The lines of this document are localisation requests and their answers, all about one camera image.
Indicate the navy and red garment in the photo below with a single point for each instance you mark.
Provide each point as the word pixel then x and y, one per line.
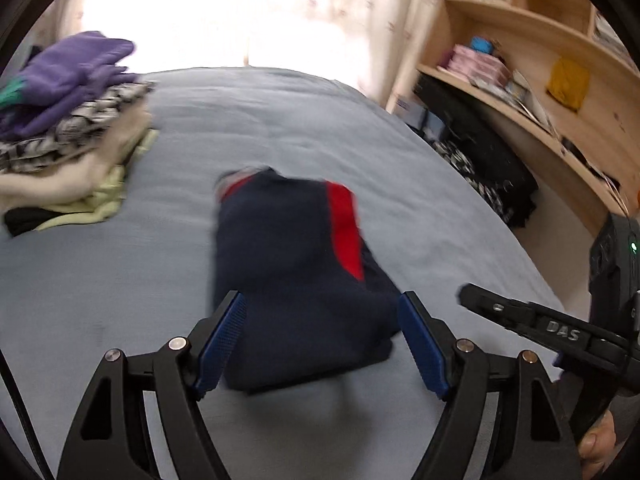
pixel 290 270

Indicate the black and white patterned garment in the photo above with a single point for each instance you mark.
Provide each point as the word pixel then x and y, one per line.
pixel 95 115

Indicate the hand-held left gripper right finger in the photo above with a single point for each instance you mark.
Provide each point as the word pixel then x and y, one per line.
pixel 420 345

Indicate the black bag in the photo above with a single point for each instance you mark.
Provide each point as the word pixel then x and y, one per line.
pixel 480 145

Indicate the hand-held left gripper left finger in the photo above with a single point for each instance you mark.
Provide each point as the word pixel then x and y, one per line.
pixel 225 340

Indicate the pale yellow folded garment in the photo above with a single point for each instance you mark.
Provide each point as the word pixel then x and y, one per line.
pixel 107 200

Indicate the cream folded garment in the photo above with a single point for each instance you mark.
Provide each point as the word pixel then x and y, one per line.
pixel 60 180

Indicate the wooden shelf unit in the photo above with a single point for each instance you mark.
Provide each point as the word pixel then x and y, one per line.
pixel 530 35

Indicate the mustard yellow cloth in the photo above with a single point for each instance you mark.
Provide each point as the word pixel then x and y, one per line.
pixel 567 82

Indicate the purple folded sweater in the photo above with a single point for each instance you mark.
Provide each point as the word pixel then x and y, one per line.
pixel 65 75

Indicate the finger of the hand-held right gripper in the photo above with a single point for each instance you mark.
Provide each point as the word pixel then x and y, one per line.
pixel 530 322

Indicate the small blue object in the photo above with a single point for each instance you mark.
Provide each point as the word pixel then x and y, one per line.
pixel 482 45

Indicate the pile of magazines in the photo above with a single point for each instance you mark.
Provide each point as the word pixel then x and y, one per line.
pixel 525 92

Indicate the pink stack on shelf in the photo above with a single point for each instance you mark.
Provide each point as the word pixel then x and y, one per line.
pixel 475 62

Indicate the person's right hand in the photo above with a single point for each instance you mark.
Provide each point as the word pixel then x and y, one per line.
pixel 597 445

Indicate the white and blue box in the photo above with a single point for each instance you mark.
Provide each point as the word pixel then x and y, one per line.
pixel 407 105

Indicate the black folded garment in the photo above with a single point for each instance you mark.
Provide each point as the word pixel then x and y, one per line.
pixel 27 220

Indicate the black and white spotted cloth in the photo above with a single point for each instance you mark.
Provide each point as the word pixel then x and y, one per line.
pixel 465 165

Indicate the light blue bed blanket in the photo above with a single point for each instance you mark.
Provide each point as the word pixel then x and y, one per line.
pixel 200 135

